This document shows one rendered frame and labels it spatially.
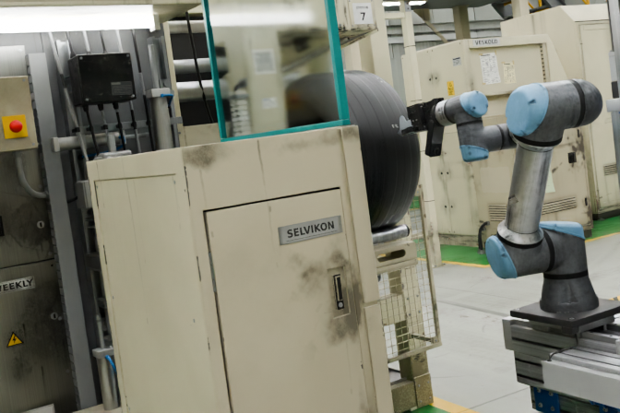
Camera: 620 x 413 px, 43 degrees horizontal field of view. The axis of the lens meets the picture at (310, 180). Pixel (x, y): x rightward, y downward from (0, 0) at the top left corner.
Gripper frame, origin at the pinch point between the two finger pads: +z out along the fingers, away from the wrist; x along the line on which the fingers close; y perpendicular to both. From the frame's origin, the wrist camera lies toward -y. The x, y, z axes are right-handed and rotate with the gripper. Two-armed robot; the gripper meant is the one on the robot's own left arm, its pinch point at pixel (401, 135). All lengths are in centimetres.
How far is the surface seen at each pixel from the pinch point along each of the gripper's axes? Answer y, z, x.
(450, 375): -110, 115, -96
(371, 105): 11.0, 4.5, 6.2
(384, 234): -30.2, 18.2, 0.9
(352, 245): -28, -58, 68
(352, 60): 153, 536, -402
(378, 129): 2.8, 2.2, 7.1
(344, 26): 48, 43, -19
